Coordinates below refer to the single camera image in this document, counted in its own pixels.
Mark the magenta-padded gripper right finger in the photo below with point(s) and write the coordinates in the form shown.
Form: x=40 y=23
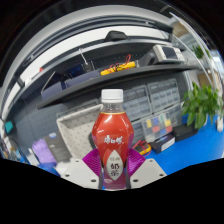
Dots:
x=146 y=172

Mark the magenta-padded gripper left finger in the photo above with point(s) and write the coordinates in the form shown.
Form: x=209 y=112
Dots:
x=78 y=173

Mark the red drink bottle white cap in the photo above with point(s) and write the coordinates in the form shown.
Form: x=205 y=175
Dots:
x=112 y=133

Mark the yellow multimeter with red leads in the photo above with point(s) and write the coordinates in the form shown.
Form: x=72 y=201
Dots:
x=144 y=148

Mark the dark grey upright carton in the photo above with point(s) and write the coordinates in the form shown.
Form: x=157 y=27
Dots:
x=58 y=148

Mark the black box with white label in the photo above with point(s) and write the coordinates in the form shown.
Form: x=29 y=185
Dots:
x=162 y=143

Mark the black rectangular speaker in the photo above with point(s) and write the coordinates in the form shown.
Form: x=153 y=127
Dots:
x=92 y=141

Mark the grey small-parts drawer cabinet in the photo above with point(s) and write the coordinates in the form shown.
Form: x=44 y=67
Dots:
x=176 y=115
x=137 y=101
x=138 y=133
x=163 y=95

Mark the purple plastic bag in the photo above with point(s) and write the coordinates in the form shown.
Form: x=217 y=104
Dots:
x=41 y=151

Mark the white dotted pegboard tray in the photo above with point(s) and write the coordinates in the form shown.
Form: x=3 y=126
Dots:
x=76 y=130

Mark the drawer cabinet with coloured parts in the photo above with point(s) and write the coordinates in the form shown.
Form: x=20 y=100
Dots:
x=156 y=128

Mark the flat black case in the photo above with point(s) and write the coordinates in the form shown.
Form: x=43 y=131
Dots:
x=185 y=131

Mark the potted green plant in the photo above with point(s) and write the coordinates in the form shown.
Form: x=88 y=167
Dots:
x=200 y=103

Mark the white shelving unit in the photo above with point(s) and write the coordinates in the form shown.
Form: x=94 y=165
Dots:
x=200 y=51

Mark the dark grey wall shelf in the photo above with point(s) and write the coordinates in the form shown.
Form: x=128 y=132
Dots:
x=110 y=83

